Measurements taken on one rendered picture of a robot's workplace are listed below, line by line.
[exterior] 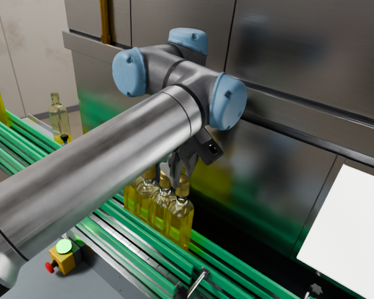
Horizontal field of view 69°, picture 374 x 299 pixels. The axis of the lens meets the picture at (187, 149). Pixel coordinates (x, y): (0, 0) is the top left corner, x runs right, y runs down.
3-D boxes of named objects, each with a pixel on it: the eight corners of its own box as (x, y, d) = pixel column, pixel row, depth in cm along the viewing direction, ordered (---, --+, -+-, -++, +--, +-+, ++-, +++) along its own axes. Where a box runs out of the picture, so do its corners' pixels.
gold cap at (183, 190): (192, 192, 70) (193, 179, 68) (182, 199, 68) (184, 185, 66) (181, 185, 72) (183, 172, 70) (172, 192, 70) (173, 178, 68)
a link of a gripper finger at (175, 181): (162, 178, 71) (167, 148, 67) (178, 190, 68) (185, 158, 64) (153, 183, 68) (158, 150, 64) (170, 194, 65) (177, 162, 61)
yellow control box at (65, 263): (83, 261, 92) (80, 247, 88) (63, 277, 87) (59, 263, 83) (70, 250, 95) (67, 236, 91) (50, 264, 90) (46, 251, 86)
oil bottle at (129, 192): (148, 222, 92) (148, 172, 80) (135, 232, 88) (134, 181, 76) (136, 213, 95) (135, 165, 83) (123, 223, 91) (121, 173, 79)
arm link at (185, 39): (156, 28, 49) (187, 25, 55) (155, 86, 55) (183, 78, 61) (189, 37, 45) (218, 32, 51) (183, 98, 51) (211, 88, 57)
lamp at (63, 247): (75, 248, 87) (73, 242, 86) (62, 257, 84) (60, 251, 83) (66, 240, 90) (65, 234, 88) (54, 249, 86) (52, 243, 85)
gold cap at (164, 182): (174, 184, 74) (176, 171, 71) (166, 190, 71) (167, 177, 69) (165, 178, 75) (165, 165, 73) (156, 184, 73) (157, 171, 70)
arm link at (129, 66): (154, 63, 37) (203, 53, 44) (105, 44, 43) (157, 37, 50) (152, 115, 41) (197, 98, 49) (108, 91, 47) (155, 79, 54)
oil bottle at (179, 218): (189, 250, 84) (196, 200, 72) (177, 263, 80) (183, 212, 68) (175, 240, 87) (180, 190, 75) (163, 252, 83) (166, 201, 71)
